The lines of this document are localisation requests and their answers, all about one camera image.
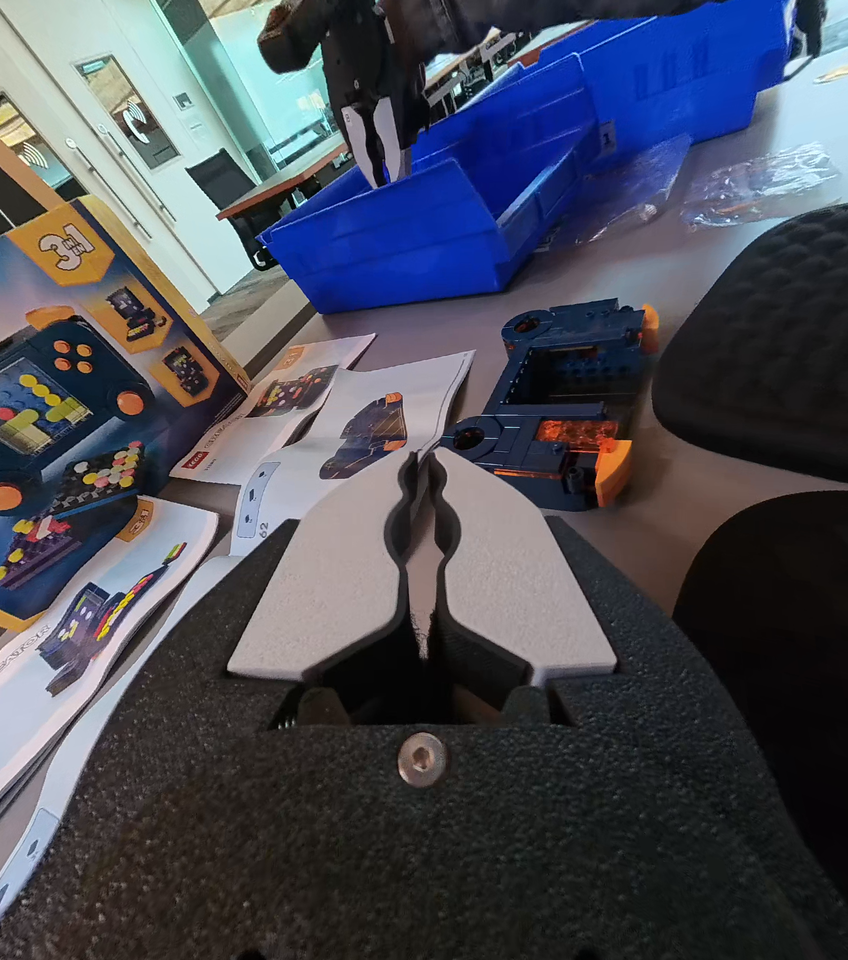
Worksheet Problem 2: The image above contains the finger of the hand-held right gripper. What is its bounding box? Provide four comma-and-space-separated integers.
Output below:
373, 97, 405, 183
341, 105, 382, 189

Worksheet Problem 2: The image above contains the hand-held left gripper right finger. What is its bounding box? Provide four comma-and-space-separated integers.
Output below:
427, 448, 618, 710

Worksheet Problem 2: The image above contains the instruction booklet purple model cover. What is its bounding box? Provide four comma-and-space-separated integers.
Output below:
0, 495, 220, 864

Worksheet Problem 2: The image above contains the blue plastic bin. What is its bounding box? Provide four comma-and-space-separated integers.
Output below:
257, 52, 597, 315
514, 0, 807, 162

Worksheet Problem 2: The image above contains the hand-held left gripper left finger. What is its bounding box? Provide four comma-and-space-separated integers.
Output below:
226, 450, 426, 710

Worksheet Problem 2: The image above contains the toy brick set box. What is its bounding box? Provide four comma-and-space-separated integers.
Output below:
0, 196, 252, 631

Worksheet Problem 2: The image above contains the black bumpy cushion pad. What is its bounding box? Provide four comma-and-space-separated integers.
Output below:
652, 198, 848, 490

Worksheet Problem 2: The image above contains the instruction booklet arcade machine cover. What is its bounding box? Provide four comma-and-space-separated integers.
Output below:
171, 333, 377, 485

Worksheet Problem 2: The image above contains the blue orange brick model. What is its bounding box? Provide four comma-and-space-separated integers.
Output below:
439, 298, 661, 513

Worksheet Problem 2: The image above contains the black office chair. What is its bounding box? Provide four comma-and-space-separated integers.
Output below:
185, 147, 260, 211

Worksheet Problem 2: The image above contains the glass office partition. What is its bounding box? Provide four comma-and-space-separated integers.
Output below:
154, 0, 342, 174

